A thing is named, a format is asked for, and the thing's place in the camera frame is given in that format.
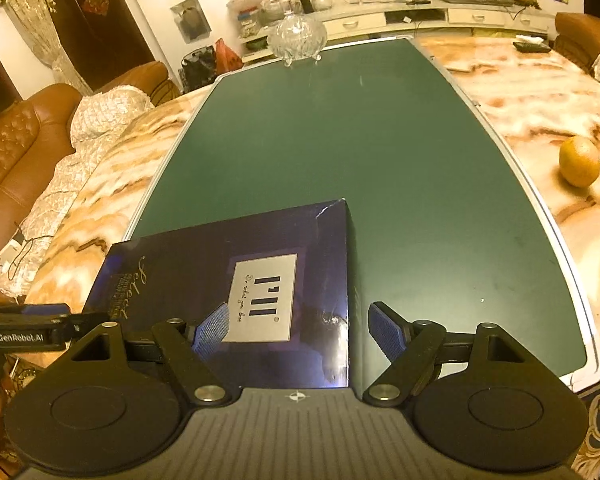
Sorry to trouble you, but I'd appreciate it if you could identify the clear crystal glass bowl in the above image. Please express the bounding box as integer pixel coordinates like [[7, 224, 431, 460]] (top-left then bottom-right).
[[268, 13, 328, 67]]

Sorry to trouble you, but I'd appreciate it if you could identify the white tv cabinet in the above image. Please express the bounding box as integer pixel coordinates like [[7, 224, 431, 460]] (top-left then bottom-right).
[[239, 0, 556, 64]]

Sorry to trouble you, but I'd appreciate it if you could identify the white quilted sofa cover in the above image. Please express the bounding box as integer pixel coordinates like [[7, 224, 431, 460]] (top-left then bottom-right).
[[0, 84, 154, 297]]

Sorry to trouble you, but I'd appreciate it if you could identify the dark blue box lid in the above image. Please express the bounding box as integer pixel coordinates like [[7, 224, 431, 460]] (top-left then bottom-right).
[[84, 200, 349, 389]]

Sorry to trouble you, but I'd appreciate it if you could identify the orange fruit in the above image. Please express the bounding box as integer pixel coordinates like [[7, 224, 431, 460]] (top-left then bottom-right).
[[559, 136, 600, 188]]

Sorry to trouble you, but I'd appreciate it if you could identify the brown leather armchair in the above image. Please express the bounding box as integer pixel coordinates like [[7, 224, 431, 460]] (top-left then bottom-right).
[[553, 13, 600, 74]]

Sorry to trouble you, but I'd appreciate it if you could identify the green desk mat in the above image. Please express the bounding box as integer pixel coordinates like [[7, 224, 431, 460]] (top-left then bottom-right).
[[126, 38, 600, 391]]

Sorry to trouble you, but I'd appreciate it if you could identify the brown leather sofa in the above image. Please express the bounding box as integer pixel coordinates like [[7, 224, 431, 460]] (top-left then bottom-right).
[[0, 84, 208, 278]]

